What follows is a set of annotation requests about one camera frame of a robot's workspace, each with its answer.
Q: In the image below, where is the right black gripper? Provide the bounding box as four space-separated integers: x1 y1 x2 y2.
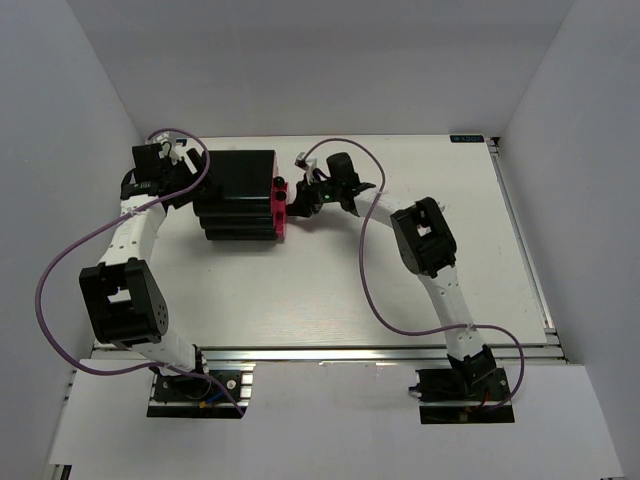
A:
288 172 343 218

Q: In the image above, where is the black drawer cabinet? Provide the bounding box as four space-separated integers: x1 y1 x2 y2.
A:
193 150 278 241

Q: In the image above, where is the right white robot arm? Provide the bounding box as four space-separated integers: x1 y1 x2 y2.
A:
286 152 496 399

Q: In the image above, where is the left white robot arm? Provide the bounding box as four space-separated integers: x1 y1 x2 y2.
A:
79 142 212 399

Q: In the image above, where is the right blue table label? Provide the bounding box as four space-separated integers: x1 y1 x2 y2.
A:
449 134 485 144

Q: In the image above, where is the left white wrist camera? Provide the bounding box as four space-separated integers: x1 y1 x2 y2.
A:
157 138 187 165

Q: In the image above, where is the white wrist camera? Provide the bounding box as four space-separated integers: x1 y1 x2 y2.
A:
157 138 187 165
294 152 317 184

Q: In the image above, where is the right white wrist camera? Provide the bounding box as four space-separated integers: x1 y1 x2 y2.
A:
294 152 317 184

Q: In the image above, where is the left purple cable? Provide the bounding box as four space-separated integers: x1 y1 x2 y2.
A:
35 127 246 417

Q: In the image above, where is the purple cable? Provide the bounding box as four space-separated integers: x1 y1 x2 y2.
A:
35 127 246 417
302 137 525 412

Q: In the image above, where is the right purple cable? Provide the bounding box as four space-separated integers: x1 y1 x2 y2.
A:
302 137 525 412

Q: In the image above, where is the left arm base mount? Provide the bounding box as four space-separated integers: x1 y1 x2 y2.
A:
146 364 253 419

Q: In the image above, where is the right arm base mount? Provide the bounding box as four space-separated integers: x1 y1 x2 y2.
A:
408 368 515 425

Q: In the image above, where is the aluminium table frame rail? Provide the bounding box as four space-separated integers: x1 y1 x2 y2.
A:
485 137 568 363

